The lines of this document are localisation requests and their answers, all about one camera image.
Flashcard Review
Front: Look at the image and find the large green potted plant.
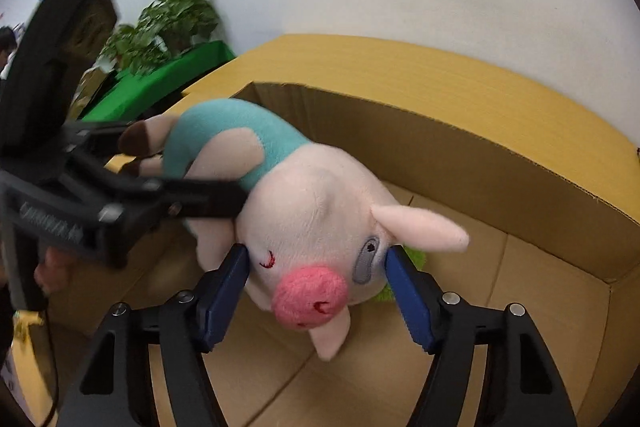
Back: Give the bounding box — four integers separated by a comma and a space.
137, 0, 221, 58

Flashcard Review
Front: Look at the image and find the brown cardboard box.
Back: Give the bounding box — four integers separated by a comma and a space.
47, 81, 640, 427

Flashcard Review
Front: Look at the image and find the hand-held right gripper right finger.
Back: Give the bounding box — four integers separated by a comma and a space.
384, 245, 578, 427

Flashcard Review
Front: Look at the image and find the small brown carton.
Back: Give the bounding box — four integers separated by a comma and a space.
70, 69, 118, 118

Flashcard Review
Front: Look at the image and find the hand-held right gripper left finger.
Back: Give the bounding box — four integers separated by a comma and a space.
57, 243, 251, 427

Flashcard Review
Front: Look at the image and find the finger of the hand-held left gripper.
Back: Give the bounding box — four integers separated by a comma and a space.
63, 119, 167, 182
99, 177, 250, 254

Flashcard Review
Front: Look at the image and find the green plush toy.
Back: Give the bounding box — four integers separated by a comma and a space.
367, 244, 428, 305

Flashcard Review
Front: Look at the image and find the black cable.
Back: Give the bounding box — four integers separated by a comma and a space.
42, 307, 60, 427

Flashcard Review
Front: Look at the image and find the pink pig plush toy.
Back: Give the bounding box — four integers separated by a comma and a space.
119, 99, 471, 363

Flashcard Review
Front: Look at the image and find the small green potted plant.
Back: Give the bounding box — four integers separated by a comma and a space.
100, 24, 166, 75

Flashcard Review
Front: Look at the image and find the person's left hand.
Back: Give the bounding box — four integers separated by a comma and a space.
34, 247, 71, 295

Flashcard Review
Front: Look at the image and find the green table cloth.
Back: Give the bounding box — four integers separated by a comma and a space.
82, 41, 237, 122

